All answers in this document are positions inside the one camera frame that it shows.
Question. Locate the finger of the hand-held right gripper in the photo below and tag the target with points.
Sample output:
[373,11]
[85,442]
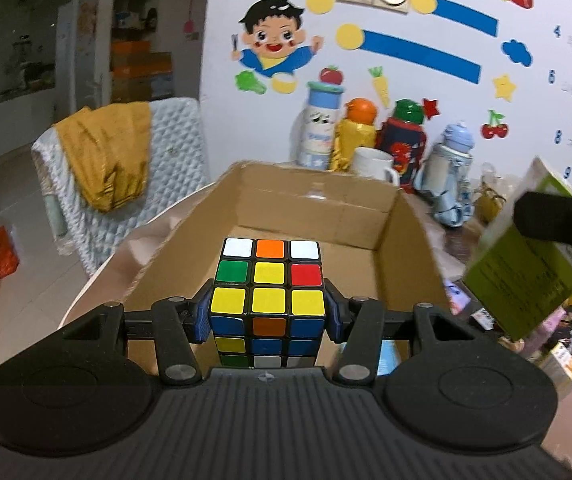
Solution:
[560,220]

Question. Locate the chair with quilted cover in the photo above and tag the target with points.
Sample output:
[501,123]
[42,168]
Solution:
[176,160]

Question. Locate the cartoon boy wall sticker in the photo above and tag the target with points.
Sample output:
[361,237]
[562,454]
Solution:
[276,30]

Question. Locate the blue stripe sticker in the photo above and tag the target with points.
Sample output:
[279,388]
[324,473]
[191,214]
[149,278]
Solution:
[420,55]
[465,15]

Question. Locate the panda print thermos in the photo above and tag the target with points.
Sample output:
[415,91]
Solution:
[316,135]

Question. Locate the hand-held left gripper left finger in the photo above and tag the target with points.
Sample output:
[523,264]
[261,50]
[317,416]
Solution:
[201,315]

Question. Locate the yellow cloth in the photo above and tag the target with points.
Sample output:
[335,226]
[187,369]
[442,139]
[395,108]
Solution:
[111,155]

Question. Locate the red apple sticker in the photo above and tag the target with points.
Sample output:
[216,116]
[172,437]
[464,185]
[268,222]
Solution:
[332,76]

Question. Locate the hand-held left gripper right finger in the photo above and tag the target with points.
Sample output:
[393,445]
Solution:
[334,315]

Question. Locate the yellow circle sticker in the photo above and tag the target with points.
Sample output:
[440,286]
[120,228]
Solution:
[349,37]
[320,2]
[423,1]

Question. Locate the navy bottle with green lid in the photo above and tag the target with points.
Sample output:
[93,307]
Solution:
[405,145]

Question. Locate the orange and yellow box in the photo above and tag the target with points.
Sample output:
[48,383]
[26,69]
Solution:
[563,365]

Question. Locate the yellow bottle with orange lid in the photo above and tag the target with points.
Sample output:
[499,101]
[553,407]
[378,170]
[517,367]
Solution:
[358,127]

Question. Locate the white mug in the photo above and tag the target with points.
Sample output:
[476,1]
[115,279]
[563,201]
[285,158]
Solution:
[370,165]

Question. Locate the cardboard box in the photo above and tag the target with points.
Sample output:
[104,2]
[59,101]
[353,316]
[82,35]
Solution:
[355,220]

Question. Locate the multicoloured puzzle cube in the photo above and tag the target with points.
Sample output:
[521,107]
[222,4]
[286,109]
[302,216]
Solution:
[268,302]

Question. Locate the green carton box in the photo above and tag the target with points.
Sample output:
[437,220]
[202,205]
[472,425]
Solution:
[515,280]

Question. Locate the blue cloud sticker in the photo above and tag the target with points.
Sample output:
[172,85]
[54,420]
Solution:
[517,53]

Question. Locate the stack of storage boxes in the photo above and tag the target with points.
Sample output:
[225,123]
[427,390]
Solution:
[141,72]

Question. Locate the light blue water bottle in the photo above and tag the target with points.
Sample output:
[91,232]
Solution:
[445,180]

